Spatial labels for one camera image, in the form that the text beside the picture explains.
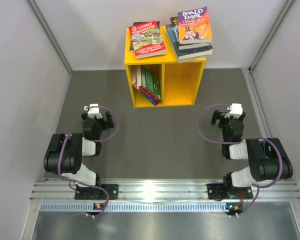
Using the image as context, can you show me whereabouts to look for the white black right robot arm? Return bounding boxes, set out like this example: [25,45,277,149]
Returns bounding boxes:
[207,110,293,201]

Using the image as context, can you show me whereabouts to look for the yellow wooden cubby shelf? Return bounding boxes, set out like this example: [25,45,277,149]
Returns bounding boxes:
[124,26,206,108]

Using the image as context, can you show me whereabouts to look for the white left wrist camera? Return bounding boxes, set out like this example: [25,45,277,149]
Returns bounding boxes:
[83,103,103,119]

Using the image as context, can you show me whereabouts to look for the aluminium mounting rail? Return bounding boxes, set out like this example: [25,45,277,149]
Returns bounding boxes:
[28,179,300,213]

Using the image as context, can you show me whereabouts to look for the green red paperback book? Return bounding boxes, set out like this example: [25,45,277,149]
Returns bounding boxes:
[138,64,163,104]

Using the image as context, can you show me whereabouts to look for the purple Roald Dahl book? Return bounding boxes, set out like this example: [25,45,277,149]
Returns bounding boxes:
[177,6,213,44]

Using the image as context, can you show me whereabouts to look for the black blue treehouse book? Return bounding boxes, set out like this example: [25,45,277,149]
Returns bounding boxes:
[170,16,210,50]

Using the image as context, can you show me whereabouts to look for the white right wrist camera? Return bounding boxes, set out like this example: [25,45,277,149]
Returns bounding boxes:
[224,103,243,119]

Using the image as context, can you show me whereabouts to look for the red 13-storey treehouse book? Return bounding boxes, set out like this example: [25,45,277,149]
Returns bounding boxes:
[128,21,167,59]

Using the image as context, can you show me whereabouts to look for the aluminium corner frame post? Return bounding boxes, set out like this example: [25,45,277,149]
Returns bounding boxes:
[248,0,296,73]

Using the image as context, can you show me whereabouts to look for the teal paperback book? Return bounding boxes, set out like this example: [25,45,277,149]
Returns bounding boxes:
[177,56,206,64]

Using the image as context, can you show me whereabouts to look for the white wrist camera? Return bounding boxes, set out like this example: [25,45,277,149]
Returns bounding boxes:
[83,103,103,119]
[224,103,243,119]

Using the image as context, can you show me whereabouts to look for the dark blue paperback book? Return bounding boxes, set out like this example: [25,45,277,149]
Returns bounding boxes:
[165,24,213,60]

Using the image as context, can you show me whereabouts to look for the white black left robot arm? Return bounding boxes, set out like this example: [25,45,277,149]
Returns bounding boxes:
[43,110,119,200]

